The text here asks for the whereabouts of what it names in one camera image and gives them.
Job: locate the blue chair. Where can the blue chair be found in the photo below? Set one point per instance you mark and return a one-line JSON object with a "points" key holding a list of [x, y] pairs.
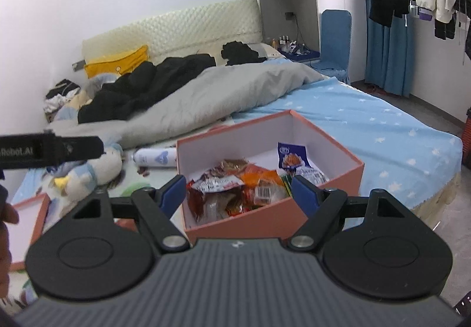
{"points": [[335, 45]]}

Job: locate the black jacket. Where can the black jacket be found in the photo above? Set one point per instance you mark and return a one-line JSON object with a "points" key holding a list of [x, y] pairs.
{"points": [[142, 88]]}

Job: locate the grey duvet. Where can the grey duvet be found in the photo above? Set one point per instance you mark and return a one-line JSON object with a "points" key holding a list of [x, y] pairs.
{"points": [[218, 92]]}

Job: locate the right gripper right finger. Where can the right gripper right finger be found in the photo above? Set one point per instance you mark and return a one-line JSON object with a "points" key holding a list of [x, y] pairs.
{"points": [[307, 196]]}

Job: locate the green white snack packet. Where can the green white snack packet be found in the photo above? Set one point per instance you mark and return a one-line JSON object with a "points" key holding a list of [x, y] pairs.
{"points": [[289, 183]]}

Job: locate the blue star bedsheet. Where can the blue star bedsheet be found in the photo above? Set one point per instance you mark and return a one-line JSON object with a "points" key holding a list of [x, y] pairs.
{"points": [[409, 159]]}

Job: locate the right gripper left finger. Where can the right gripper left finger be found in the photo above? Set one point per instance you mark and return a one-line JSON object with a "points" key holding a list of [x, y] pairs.
{"points": [[169, 197]]}

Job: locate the red snack packet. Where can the red snack packet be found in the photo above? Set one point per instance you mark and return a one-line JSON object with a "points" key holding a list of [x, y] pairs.
{"points": [[213, 198]]}

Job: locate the blue snack packet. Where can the blue snack packet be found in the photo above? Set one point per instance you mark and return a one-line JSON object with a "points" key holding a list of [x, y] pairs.
{"points": [[293, 160]]}

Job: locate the pink box lid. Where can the pink box lid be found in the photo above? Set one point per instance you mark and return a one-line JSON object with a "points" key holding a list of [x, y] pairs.
{"points": [[32, 216]]}

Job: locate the blue curtain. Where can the blue curtain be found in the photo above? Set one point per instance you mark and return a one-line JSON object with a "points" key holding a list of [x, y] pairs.
{"points": [[390, 55]]}

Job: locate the black garment on pillow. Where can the black garment on pillow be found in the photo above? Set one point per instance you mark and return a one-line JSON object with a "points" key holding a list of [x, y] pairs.
{"points": [[238, 53]]}

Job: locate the pile of clothes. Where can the pile of clothes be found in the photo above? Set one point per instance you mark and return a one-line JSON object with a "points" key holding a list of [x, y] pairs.
{"points": [[64, 100]]}

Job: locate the pink cardboard box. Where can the pink cardboard box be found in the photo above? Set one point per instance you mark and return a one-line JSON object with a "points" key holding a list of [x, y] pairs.
{"points": [[237, 176]]}

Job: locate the dark candy bag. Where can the dark candy bag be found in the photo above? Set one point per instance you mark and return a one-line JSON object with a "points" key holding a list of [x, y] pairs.
{"points": [[228, 167]]}

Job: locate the white spray bottle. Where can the white spray bottle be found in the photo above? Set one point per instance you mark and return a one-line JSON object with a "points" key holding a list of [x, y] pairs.
{"points": [[155, 157]]}

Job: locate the white blue plush penguin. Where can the white blue plush penguin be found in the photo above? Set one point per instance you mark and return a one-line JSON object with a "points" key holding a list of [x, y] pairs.
{"points": [[77, 180]]}

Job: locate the person's left hand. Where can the person's left hand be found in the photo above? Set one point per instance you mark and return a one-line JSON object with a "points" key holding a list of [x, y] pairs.
{"points": [[8, 215]]}

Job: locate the yellow pillow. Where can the yellow pillow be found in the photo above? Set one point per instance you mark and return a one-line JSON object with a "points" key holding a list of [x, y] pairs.
{"points": [[121, 63]]}

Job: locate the bedside table with bottles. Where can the bedside table with bottles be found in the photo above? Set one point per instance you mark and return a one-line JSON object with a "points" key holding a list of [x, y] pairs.
{"points": [[294, 50]]}

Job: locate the orange snack packet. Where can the orange snack packet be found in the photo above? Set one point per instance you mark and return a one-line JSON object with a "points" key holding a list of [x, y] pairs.
{"points": [[261, 187]]}

